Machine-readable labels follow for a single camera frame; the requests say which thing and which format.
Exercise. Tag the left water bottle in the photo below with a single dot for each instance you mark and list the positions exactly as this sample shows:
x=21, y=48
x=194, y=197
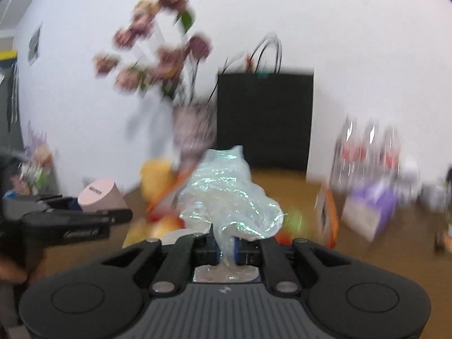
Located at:
x=346, y=154

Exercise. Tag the yellow white plush sheep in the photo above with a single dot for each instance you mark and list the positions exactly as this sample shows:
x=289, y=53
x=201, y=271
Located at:
x=156, y=178

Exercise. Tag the flower bouquet at left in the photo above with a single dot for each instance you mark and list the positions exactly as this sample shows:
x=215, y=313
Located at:
x=36, y=172

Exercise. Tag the right water bottle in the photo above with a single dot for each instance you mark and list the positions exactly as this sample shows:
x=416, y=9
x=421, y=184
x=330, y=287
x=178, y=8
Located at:
x=390, y=154

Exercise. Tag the dried pink flowers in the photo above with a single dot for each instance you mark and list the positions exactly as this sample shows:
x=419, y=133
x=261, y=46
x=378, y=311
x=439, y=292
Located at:
x=143, y=60

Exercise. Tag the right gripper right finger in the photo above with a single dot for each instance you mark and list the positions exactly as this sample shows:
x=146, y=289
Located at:
x=274, y=268

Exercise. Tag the white round robot toy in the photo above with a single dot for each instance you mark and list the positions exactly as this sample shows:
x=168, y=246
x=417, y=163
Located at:
x=409, y=180

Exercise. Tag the red cardboard box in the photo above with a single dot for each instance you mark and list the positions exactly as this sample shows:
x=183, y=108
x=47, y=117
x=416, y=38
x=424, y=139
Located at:
x=309, y=210

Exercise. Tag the purple ceramic vase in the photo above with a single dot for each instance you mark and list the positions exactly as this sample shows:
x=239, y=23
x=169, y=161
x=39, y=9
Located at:
x=194, y=131

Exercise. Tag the person's left hand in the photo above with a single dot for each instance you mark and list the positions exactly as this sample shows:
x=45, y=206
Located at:
x=11, y=272

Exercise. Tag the iridescent plastic wrap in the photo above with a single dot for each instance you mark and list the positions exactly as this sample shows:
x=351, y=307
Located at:
x=221, y=197

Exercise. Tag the purple tissue pack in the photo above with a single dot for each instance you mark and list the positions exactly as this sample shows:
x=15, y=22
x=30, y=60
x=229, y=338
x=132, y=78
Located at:
x=369, y=209

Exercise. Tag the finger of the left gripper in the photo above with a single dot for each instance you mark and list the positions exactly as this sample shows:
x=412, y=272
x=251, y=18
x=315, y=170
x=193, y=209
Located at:
x=116, y=216
x=23, y=204

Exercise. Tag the water bottle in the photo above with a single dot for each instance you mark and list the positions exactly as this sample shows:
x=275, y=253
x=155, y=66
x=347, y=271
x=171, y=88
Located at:
x=368, y=163
x=390, y=154
x=346, y=154

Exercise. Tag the black paper bag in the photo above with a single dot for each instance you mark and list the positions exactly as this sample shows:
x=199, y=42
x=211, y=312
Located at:
x=266, y=110

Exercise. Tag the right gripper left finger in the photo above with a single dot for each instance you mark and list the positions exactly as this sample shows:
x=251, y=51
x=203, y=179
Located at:
x=182, y=258

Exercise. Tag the middle water bottle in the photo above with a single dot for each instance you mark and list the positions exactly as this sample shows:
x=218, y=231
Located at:
x=368, y=163

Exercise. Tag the pink tape roll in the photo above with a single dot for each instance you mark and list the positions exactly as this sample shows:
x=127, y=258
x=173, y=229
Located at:
x=102, y=194

